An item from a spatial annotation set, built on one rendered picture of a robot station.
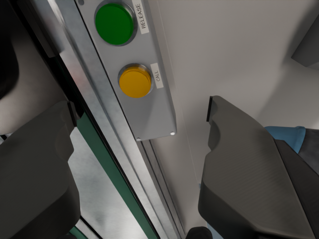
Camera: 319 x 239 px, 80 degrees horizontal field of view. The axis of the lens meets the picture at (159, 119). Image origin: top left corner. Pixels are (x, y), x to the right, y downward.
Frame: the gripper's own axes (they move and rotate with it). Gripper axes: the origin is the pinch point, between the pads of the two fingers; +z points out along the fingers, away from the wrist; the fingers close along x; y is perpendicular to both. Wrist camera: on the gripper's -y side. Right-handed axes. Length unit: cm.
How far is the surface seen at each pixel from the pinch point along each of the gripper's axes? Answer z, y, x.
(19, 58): 13.6, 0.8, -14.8
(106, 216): 22, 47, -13
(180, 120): 23.8, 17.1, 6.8
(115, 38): 12.3, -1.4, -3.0
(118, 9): 12.1, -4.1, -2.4
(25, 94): 14.0, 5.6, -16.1
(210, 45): 22.7, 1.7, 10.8
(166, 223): 15.5, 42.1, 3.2
